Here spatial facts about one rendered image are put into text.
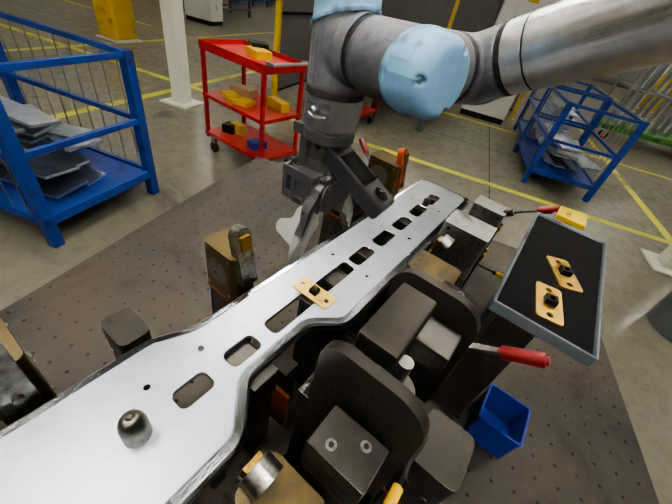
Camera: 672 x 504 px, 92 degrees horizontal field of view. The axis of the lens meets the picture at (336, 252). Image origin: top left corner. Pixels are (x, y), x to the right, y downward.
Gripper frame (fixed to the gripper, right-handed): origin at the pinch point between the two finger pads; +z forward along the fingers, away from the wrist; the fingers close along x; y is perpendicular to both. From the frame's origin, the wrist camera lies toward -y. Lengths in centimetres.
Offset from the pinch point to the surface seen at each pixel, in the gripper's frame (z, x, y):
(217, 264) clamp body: 10.0, 9.1, 17.6
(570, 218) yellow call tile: -3, -47, -33
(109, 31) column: 79, -264, 674
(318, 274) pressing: 11.3, -4.5, 3.0
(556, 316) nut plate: -3.8, -9.2, -35.1
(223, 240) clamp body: 6.3, 6.3, 19.1
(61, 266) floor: 107, 10, 162
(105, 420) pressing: 11.2, 35.8, 4.4
